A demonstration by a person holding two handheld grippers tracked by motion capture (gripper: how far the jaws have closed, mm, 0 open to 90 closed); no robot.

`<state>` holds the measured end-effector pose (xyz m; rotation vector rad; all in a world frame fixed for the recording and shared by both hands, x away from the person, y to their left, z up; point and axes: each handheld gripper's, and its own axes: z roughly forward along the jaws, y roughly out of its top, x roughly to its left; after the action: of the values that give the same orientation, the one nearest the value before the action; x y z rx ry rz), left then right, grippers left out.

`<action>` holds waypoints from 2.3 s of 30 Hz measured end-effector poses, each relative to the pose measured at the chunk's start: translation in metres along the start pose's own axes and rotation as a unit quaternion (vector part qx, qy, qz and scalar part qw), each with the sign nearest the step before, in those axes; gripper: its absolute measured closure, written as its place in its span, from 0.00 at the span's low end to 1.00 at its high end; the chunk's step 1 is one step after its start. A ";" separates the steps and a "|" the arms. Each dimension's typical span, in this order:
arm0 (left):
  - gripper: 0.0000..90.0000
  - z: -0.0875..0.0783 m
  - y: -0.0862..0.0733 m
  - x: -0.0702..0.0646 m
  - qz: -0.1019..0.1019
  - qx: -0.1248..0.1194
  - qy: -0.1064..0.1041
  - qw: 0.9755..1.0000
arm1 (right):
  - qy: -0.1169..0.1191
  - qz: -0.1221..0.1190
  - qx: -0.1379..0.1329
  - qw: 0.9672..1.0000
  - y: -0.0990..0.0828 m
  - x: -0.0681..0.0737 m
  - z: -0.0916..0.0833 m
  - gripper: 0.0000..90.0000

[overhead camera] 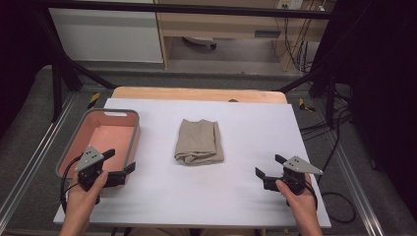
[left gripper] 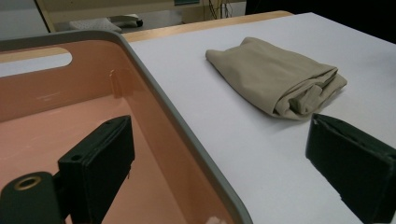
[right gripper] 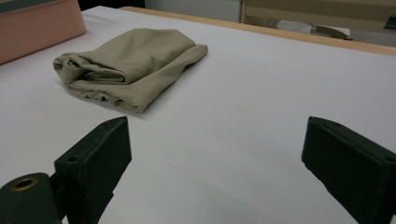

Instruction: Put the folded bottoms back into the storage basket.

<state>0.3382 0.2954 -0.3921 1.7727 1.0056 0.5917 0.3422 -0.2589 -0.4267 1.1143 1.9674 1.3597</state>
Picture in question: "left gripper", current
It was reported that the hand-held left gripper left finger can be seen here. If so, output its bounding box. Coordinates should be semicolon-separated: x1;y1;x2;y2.
57;115;135;224

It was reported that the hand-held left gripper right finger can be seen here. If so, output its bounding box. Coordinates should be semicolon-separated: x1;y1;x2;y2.
305;113;396;224

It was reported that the pink basket with grey rim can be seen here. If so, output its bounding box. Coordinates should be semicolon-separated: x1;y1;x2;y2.
0;30;254;224

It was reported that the beige cloth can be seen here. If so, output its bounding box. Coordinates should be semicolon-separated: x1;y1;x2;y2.
205;36;348;121

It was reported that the white table cover sheet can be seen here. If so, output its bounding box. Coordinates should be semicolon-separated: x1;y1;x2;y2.
0;12;396;224

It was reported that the light wooden desk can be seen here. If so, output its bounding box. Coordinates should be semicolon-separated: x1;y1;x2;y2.
35;0;247;32

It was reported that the white cabinet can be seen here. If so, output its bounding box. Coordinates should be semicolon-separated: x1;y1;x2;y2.
0;0;50;40

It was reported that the bundle of hanging cables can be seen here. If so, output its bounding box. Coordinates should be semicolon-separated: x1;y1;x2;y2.
207;0;234;20

